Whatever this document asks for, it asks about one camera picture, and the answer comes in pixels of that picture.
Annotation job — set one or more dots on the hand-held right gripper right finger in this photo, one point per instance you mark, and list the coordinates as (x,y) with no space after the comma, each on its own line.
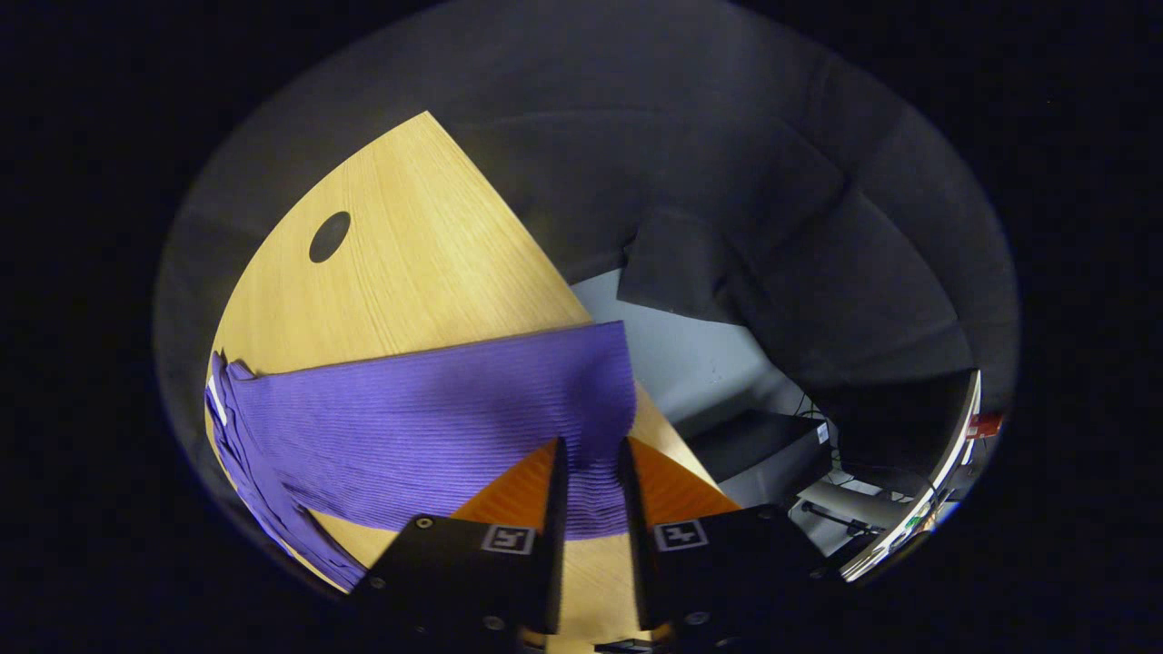
(727,572)

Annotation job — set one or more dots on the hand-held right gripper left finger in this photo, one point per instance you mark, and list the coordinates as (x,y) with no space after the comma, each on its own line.
(472,581)

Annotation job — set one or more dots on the purple shirt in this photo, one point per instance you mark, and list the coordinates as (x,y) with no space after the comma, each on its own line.
(409,427)

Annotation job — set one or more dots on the black computer case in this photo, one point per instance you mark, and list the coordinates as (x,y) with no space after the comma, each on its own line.
(754,445)

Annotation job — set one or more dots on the grey tube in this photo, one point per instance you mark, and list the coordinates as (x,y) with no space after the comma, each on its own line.
(845,504)

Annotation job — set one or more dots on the white panel edge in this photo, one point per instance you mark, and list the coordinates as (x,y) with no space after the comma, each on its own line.
(918,518)

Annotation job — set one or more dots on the small red object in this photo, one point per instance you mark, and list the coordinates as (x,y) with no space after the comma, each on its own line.
(984,424)

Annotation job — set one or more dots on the black backdrop cloth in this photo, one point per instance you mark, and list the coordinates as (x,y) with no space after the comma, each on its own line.
(636,136)

